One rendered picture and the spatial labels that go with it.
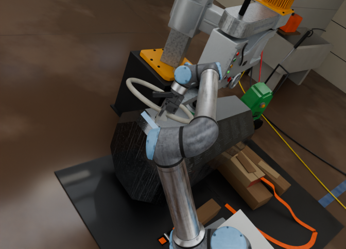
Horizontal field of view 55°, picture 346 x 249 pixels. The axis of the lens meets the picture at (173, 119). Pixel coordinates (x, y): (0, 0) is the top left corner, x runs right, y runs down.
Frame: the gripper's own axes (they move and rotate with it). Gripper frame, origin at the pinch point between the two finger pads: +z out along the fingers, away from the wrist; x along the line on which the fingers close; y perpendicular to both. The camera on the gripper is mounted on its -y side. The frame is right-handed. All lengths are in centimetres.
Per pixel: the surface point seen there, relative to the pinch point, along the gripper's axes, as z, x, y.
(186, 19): -57, 126, -5
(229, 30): -65, 50, 18
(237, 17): -74, 49, 18
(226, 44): -57, 55, 23
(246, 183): 43, 110, 127
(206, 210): 69, 71, 91
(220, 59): -46, 59, 26
